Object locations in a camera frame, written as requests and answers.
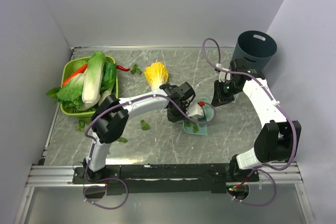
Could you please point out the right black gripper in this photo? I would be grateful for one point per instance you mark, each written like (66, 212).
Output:
(219, 99)

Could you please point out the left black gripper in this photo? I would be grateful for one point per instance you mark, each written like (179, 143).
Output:
(174, 118)

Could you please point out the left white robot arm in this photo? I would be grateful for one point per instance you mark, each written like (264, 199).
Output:
(109, 121)

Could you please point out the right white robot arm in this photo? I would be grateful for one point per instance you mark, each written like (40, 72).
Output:
(279, 136)

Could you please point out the green scrap right of cabbage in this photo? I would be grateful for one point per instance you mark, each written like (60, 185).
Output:
(190, 127)

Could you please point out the green scrap table centre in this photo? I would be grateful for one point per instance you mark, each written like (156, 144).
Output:
(144, 125)

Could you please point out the yellow napa cabbage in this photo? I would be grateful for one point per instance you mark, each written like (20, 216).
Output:
(156, 75)

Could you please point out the green scrap front centre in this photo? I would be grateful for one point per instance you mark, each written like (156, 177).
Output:
(122, 140)

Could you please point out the green scrap near cabbage top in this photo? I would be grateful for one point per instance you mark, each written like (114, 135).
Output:
(135, 69)

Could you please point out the dark grey waste bin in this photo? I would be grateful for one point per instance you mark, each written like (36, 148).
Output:
(256, 47)

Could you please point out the red chili pepper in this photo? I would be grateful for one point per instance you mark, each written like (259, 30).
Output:
(119, 67)

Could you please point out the bok choy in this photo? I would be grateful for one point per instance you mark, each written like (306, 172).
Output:
(108, 80)

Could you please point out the white green napa cabbage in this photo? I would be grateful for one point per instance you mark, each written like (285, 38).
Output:
(93, 77)

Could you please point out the green scrap below basket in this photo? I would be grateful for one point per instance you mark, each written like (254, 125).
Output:
(82, 124)

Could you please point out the orange carrot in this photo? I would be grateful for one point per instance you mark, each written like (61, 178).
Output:
(82, 69)

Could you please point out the green lettuce leaf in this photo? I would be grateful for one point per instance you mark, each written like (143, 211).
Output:
(69, 95)

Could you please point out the green plastic basket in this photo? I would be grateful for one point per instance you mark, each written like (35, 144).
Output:
(87, 109)

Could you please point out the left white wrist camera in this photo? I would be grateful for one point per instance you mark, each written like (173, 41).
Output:
(196, 110)

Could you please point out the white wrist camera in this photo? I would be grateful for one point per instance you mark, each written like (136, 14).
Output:
(223, 73)
(196, 110)

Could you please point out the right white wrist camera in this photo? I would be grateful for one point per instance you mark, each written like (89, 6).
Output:
(223, 73)

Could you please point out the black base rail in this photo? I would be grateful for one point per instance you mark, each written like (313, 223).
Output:
(164, 178)

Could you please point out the aluminium frame rail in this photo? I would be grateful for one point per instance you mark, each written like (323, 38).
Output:
(51, 197)

